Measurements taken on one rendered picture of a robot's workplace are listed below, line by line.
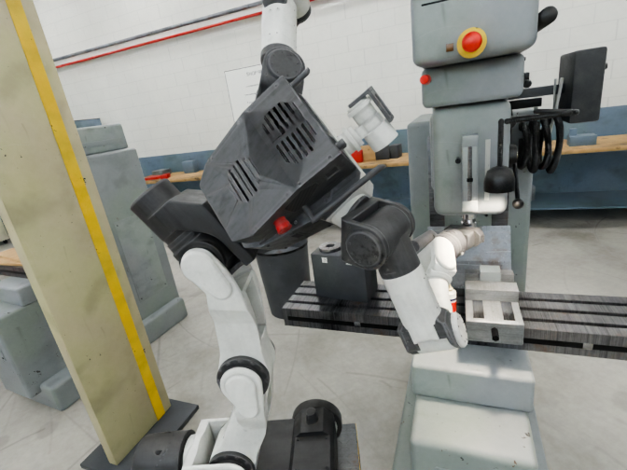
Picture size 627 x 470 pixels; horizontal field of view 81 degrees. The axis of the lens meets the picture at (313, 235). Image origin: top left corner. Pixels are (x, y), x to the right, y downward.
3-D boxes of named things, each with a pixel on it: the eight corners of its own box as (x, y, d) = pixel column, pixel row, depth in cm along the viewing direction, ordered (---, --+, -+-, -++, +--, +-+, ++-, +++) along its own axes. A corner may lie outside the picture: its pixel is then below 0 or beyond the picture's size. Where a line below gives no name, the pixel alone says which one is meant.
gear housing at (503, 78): (524, 96, 89) (527, 50, 86) (421, 109, 98) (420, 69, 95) (509, 92, 118) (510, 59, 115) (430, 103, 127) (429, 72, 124)
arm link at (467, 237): (484, 223, 110) (466, 235, 102) (484, 252, 113) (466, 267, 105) (445, 217, 119) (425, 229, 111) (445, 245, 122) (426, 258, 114)
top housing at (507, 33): (538, 47, 77) (544, -45, 72) (411, 68, 87) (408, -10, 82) (512, 60, 118) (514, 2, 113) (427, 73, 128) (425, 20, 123)
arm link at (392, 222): (404, 283, 71) (376, 220, 69) (368, 288, 77) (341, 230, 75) (426, 256, 79) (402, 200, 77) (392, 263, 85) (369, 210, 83)
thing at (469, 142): (477, 211, 102) (478, 134, 95) (462, 212, 104) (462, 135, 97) (477, 207, 106) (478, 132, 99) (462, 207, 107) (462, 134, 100)
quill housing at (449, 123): (508, 216, 103) (514, 96, 93) (432, 217, 111) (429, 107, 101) (503, 198, 120) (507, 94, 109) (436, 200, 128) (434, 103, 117)
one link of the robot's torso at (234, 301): (223, 411, 99) (161, 257, 84) (238, 366, 116) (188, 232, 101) (277, 403, 98) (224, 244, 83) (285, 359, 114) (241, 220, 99)
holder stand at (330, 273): (368, 303, 137) (363, 255, 130) (316, 296, 147) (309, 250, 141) (378, 288, 146) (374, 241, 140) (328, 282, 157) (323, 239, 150)
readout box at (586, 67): (604, 120, 111) (613, 44, 104) (568, 124, 115) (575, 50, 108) (585, 116, 128) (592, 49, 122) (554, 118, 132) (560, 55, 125)
